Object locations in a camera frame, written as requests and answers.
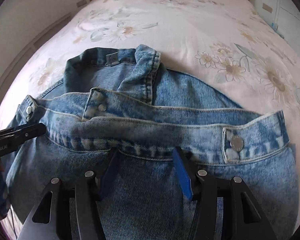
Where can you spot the blue denim jacket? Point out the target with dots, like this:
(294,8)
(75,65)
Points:
(152,197)

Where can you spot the beige wall socket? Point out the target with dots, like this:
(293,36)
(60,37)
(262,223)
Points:
(80,3)
(267,7)

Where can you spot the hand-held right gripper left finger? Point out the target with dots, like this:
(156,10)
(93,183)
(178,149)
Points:
(110,175)

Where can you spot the white wardrobe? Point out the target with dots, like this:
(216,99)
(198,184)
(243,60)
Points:
(290,7)

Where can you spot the floral bed blanket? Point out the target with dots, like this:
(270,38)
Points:
(180,22)

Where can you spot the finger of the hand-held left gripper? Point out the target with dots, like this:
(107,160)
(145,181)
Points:
(27,132)

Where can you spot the white low wall cabinet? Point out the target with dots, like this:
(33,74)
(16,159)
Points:
(27,47)

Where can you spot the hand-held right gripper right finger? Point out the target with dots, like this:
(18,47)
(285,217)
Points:
(183,175)

